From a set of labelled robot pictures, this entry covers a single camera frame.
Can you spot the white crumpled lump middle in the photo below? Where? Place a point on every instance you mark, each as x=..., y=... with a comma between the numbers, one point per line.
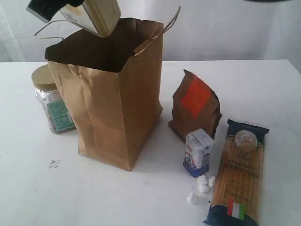
x=202, y=189

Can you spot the white crumpled lump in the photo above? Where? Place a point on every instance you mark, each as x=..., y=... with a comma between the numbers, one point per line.
x=202, y=189
x=192, y=198
x=202, y=180
x=211, y=181

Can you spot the spaghetti packet dark blue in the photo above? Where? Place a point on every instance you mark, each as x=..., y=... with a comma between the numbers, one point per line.
x=237, y=189

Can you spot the yellow millet bottle white cap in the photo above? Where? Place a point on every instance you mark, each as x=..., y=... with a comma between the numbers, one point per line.
x=99, y=17

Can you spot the brown pouch orange label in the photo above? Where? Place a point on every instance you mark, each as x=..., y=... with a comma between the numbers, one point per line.
x=195, y=106

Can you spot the white crumpled lump lower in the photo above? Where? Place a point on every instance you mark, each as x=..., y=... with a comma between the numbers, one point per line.
x=192, y=198

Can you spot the white crumpled lump upper left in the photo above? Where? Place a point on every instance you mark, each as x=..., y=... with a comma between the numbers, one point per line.
x=202, y=180

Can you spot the brown paper shopping bag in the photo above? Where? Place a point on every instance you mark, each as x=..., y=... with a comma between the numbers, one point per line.
x=111, y=87

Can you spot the white crumpled lump right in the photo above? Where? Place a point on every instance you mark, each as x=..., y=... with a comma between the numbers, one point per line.
x=211, y=181

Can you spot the clear jar gold lid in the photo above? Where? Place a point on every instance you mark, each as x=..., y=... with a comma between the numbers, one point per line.
x=59, y=119

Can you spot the small white blue carton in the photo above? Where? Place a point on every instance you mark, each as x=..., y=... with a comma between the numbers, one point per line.
x=198, y=146

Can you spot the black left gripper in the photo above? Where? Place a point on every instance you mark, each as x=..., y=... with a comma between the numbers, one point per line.
x=62, y=3

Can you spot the clear plastic scrap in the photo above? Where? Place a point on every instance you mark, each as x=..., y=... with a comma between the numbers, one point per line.
x=54, y=164

